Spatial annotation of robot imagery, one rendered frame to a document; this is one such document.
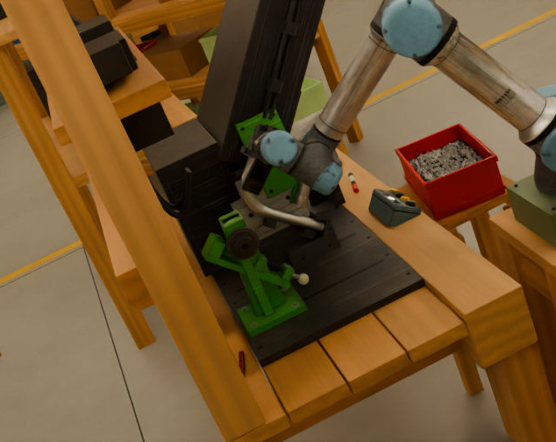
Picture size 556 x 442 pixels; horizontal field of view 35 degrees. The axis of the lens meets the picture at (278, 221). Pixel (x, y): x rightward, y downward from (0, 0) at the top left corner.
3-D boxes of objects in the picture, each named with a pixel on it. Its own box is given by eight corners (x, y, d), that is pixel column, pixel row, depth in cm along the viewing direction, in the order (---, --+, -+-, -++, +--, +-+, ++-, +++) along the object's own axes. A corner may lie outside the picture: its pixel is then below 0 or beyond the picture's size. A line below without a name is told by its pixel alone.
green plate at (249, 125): (302, 178, 238) (269, 107, 235) (308, 180, 230) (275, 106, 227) (264, 197, 237) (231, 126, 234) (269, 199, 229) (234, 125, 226)
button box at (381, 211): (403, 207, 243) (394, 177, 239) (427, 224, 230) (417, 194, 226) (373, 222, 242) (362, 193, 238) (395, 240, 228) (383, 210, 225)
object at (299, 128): (327, 117, 258) (324, 108, 257) (345, 130, 243) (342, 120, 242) (207, 174, 254) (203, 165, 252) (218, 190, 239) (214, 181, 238)
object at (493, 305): (320, 160, 326) (306, 124, 320) (539, 341, 190) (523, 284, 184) (287, 177, 325) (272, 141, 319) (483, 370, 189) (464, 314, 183)
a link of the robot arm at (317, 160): (345, 156, 203) (305, 132, 201) (345, 177, 193) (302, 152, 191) (327, 182, 206) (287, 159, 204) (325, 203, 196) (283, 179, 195)
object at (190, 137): (239, 215, 271) (196, 117, 257) (265, 249, 244) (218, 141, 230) (186, 240, 269) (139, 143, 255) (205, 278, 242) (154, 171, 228)
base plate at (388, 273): (289, 160, 301) (288, 155, 300) (426, 285, 202) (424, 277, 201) (178, 213, 296) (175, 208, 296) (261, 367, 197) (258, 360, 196)
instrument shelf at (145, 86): (124, 38, 263) (117, 25, 262) (173, 96, 182) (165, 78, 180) (46, 72, 260) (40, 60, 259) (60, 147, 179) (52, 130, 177)
